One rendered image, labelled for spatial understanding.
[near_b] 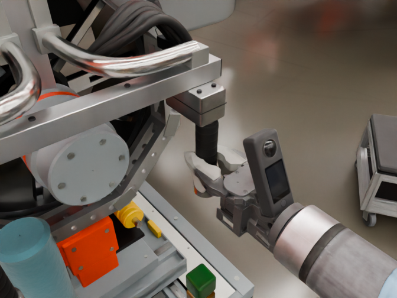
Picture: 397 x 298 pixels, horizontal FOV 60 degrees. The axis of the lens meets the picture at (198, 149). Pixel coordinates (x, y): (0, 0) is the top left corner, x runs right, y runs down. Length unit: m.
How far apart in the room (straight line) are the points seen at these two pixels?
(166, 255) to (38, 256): 0.69
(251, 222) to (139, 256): 0.70
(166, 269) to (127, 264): 0.14
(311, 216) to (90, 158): 0.31
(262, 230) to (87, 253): 0.47
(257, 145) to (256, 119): 1.75
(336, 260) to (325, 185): 1.38
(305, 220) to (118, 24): 0.37
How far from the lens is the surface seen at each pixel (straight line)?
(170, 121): 0.77
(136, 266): 1.16
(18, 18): 0.57
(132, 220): 0.89
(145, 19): 0.52
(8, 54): 0.52
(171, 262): 1.25
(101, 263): 0.91
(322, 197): 1.75
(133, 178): 0.80
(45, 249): 0.63
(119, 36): 0.52
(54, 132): 0.42
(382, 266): 0.45
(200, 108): 0.49
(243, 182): 0.51
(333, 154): 2.02
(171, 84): 0.47
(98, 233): 0.84
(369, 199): 1.58
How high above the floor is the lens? 1.19
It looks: 38 degrees down
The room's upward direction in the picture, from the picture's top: straight up
